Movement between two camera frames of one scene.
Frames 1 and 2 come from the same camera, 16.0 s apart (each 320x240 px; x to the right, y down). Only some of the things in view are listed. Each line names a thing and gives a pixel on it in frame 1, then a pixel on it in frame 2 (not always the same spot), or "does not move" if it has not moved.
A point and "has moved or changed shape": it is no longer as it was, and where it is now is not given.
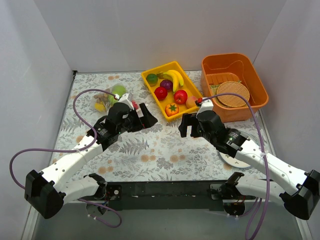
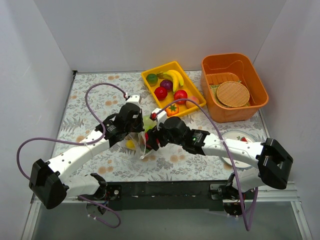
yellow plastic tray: (175, 93) does not move
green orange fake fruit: (152, 79) does not move
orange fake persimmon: (171, 109) does not move
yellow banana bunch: (174, 76) does not move
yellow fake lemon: (99, 107) → (130, 144)
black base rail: (163, 195) does not move
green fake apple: (119, 89) has moved or changed shape
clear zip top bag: (103, 100) → (136, 141)
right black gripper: (192, 127) → (153, 136)
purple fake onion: (167, 84) does not move
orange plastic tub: (230, 81) does not move
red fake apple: (180, 96) does not move
